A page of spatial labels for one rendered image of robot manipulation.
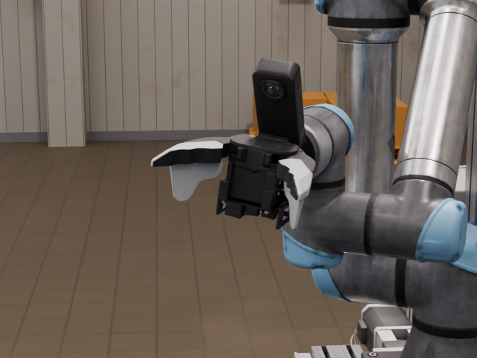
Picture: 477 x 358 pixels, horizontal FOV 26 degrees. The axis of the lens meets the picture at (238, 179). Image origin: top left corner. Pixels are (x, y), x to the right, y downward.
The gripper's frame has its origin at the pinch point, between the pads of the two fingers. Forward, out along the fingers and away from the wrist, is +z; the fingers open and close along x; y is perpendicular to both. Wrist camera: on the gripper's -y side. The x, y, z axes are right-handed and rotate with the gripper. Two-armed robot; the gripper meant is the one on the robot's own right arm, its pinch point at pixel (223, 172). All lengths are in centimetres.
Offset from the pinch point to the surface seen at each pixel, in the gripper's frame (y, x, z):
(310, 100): 131, 190, -685
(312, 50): 102, 213, -752
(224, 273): 166, 134, -380
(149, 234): 175, 201, -431
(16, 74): 150, 433, -644
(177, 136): 187, 306, -700
